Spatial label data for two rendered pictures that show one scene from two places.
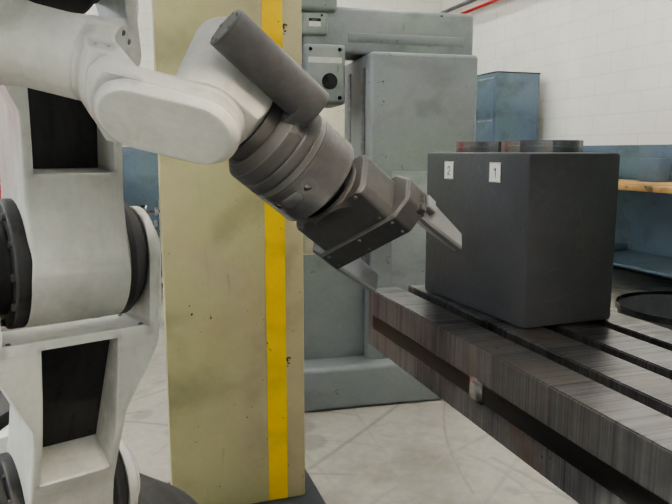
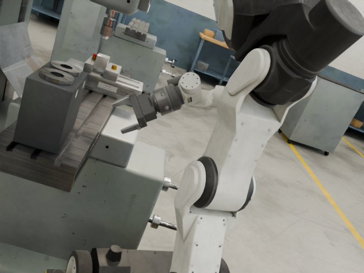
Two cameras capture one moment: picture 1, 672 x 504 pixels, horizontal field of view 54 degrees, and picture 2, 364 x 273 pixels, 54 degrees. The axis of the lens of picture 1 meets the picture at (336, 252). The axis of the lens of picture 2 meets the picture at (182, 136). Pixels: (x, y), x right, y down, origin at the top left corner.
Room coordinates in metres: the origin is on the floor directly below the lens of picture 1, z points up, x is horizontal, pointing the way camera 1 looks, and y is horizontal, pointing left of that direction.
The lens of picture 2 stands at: (1.69, 0.32, 1.45)
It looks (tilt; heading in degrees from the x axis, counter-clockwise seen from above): 20 degrees down; 190
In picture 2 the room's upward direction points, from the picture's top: 22 degrees clockwise
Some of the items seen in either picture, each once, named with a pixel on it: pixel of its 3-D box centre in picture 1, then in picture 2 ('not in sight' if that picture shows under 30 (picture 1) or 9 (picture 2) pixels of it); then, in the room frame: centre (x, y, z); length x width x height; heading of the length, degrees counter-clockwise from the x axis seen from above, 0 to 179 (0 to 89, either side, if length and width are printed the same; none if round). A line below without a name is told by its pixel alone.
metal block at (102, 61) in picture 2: not in sight; (102, 62); (0.24, -0.38, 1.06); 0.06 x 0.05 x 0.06; 21
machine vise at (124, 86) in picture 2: not in sight; (104, 77); (0.23, -0.36, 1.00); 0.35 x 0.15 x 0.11; 111
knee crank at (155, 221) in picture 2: not in sight; (172, 226); (0.32, 0.20, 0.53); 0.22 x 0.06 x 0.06; 108
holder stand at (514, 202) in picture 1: (511, 223); (54, 102); (0.81, -0.22, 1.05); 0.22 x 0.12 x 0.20; 21
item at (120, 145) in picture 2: not in sight; (80, 122); (0.35, -0.35, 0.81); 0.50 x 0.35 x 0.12; 108
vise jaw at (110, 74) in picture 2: not in sight; (112, 71); (0.22, -0.33, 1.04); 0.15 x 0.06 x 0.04; 21
